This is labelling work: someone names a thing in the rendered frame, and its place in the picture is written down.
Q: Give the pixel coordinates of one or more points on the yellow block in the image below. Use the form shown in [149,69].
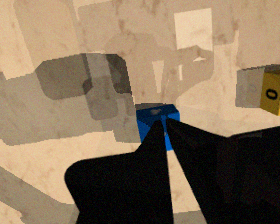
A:
[270,95]

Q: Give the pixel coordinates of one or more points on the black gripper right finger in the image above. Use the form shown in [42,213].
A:
[215,165]

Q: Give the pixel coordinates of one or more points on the blue block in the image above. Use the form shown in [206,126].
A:
[146,117]

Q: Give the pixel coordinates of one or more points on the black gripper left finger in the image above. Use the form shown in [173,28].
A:
[144,171]

